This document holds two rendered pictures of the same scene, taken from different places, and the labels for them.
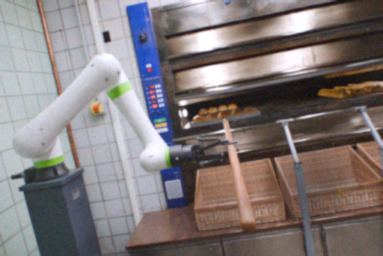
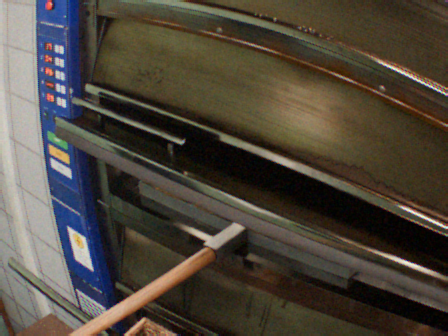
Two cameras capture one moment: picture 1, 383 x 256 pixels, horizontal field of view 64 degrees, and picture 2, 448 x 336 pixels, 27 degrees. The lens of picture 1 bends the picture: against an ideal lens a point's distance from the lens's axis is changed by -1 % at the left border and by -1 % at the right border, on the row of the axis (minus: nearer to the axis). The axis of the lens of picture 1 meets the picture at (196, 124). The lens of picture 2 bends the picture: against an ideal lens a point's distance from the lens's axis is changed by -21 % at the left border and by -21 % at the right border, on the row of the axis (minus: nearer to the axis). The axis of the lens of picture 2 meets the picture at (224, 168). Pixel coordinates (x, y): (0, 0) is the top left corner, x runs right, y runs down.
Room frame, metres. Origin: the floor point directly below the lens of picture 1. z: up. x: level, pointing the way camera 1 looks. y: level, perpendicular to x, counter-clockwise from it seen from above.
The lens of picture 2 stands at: (0.94, -1.30, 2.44)
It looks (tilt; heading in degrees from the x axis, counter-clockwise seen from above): 32 degrees down; 38
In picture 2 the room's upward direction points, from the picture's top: 5 degrees counter-clockwise
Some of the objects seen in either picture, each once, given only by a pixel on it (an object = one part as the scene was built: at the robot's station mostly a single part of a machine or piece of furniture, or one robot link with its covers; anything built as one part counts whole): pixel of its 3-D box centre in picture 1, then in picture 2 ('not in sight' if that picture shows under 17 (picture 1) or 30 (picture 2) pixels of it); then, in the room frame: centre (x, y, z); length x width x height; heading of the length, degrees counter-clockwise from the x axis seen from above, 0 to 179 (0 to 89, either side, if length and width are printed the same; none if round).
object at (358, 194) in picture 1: (324, 178); not in sight; (1.98, -0.78, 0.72); 0.56 x 0.49 x 0.28; 85
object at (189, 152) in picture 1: (194, 153); not in sight; (1.31, 0.03, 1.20); 0.09 x 0.07 x 0.08; 85
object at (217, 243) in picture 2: not in sight; (225, 242); (2.31, -0.22, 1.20); 0.09 x 0.04 x 0.03; 175
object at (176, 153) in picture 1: (177, 156); not in sight; (1.32, 0.10, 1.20); 0.12 x 0.06 x 0.09; 175
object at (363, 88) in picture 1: (354, 88); not in sight; (2.63, -1.41, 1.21); 0.61 x 0.48 x 0.06; 174
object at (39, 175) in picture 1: (40, 172); not in sight; (1.37, 0.74, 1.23); 0.26 x 0.15 x 0.06; 83
